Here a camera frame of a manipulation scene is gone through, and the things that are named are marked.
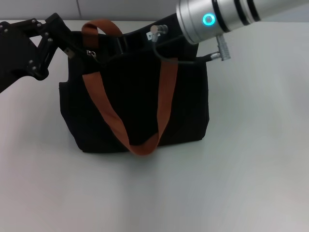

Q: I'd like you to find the black bag with brown handles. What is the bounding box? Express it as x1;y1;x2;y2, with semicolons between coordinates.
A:
58;19;210;158

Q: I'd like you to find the silver metal zipper pull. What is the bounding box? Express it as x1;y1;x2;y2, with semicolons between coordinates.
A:
86;49;98;61

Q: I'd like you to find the right arm cable with connector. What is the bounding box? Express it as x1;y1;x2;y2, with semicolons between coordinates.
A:
149;23;232;65

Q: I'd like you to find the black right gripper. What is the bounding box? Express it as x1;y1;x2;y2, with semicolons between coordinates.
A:
115;13;193;55

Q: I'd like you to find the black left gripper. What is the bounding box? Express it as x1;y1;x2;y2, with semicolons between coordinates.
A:
0;13;76;94

